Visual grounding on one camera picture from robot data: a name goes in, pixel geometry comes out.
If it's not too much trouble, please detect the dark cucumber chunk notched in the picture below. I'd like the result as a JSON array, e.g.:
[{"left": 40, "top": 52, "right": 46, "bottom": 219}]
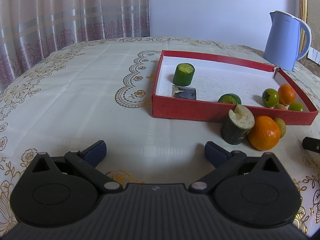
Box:
[{"left": 220, "top": 105, "right": 255, "bottom": 145}]

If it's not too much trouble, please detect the yellow-brown lime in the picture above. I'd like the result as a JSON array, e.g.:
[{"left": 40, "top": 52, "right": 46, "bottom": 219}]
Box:
[
  {"left": 274, "top": 103, "right": 287, "bottom": 110},
  {"left": 274, "top": 118, "right": 286, "bottom": 138}
]

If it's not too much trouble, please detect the green tomato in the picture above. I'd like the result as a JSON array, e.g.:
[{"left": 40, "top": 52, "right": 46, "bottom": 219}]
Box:
[
  {"left": 262, "top": 88, "right": 279, "bottom": 108},
  {"left": 288, "top": 102, "right": 304, "bottom": 112}
]

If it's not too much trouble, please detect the orange tangerine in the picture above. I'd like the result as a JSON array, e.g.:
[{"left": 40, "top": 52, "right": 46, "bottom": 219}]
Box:
[
  {"left": 247, "top": 115, "right": 280, "bottom": 151},
  {"left": 278, "top": 84, "right": 296, "bottom": 106}
]

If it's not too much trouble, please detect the small green lime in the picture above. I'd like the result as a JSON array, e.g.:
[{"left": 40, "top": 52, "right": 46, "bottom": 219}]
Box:
[{"left": 218, "top": 93, "right": 242, "bottom": 105}]

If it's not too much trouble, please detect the dark eggplant piece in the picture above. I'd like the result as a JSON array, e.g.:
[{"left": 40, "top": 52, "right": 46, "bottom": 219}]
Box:
[{"left": 171, "top": 85, "right": 196, "bottom": 100}]

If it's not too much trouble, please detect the green cucumber chunk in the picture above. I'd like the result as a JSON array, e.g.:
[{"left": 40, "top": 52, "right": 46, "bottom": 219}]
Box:
[{"left": 173, "top": 63, "right": 195, "bottom": 86}]

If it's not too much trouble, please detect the embroidered cream tablecloth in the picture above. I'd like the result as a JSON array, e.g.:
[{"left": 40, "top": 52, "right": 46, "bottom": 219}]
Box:
[{"left": 1, "top": 37, "right": 319, "bottom": 239}]

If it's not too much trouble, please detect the red shallow cardboard tray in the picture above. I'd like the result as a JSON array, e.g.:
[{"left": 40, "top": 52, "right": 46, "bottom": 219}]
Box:
[{"left": 152, "top": 50, "right": 319, "bottom": 125}]

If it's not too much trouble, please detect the blue electric kettle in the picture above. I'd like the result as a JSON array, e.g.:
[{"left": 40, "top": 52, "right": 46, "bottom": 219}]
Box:
[{"left": 264, "top": 10, "right": 312, "bottom": 71}]

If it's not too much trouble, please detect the pink patterned curtain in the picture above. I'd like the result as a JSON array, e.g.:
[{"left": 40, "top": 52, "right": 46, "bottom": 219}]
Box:
[{"left": 1, "top": 0, "right": 150, "bottom": 89}]

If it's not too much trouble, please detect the white wall switch panel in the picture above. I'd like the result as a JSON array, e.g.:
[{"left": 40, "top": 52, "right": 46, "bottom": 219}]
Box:
[{"left": 307, "top": 47, "right": 320, "bottom": 64}]

